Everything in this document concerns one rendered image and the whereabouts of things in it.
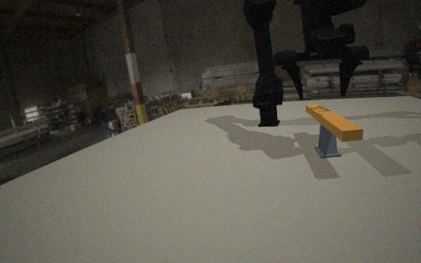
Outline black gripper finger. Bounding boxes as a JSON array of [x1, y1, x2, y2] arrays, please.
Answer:
[[281, 66, 303, 100], [339, 62, 363, 97]]

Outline orange bar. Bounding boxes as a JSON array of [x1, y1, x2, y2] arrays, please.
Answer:
[[306, 104, 363, 142]]

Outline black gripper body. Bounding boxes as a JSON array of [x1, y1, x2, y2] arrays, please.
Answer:
[[274, 18, 369, 67]]

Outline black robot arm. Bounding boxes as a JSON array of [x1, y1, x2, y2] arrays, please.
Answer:
[[243, 0, 367, 127]]

